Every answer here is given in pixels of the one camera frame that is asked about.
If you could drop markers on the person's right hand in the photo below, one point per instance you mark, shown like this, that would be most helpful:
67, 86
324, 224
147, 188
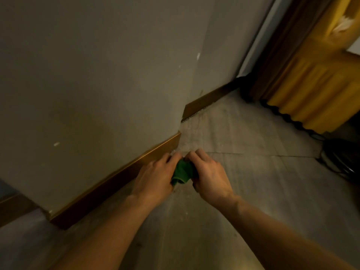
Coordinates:
209, 179

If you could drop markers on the person's left hand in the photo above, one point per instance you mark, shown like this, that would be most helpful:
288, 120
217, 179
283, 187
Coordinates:
153, 179

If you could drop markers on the person's left fingers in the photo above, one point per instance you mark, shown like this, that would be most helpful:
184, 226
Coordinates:
170, 160

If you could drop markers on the person's right fingers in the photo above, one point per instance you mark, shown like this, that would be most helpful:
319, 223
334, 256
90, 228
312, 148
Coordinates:
198, 158

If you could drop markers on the green cleaning cloth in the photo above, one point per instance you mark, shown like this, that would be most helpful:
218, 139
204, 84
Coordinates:
183, 172

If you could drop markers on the person's right forearm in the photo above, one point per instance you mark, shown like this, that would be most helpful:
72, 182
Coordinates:
278, 239

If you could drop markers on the person's left forearm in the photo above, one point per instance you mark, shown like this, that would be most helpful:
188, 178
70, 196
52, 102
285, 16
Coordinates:
104, 236

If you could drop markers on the brown wooden baseboard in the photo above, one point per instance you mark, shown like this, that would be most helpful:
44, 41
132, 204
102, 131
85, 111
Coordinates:
209, 99
112, 182
12, 208

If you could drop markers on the dark round object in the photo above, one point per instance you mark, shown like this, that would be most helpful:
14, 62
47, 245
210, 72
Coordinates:
341, 158

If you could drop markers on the yellow curtain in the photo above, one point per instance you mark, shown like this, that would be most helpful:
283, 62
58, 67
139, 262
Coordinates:
320, 75

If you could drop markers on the brown wooden door frame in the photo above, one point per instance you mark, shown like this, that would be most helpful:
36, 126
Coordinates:
277, 50

